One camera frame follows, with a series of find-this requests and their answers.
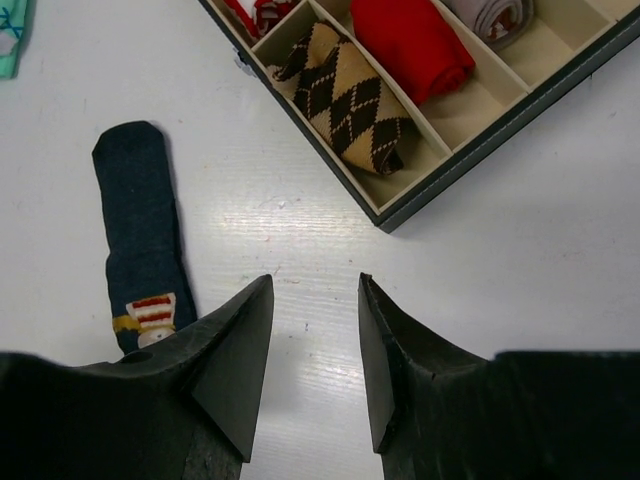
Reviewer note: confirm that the mint green sock pair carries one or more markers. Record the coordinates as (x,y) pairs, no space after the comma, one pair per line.
(16,28)

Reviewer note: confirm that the brown argyle rolled sock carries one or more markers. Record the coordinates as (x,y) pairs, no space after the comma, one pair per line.
(346,101)

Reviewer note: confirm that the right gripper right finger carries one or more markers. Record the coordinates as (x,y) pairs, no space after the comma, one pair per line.
(429,401)

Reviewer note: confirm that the navy patterned sock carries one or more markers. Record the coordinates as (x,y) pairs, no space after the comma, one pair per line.
(148,287)

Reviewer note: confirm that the red white striped rolled sock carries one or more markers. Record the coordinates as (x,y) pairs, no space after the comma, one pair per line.
(258,17)

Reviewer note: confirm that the grey rolled sock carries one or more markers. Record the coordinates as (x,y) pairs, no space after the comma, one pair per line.
(498,23)

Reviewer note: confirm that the black compartment storage box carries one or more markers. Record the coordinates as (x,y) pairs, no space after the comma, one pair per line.
(565,43)

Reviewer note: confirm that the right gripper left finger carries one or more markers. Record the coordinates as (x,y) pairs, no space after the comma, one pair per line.
(183,408)

